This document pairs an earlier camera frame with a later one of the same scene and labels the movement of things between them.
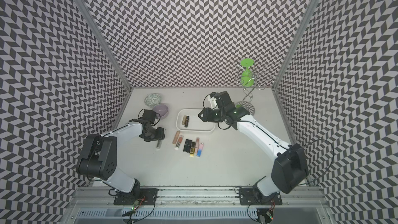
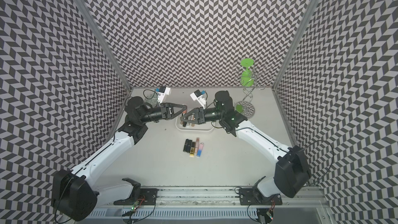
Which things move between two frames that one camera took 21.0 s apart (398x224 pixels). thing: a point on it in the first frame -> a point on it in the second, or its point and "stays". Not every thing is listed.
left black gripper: [160, 135] -> [166, 109]
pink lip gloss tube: [197, 145] stays
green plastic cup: [247, 77] stays
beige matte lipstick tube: [175, 137] -> [192, 119]
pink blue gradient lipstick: [199, 151] stays
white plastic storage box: [195, 123] stays
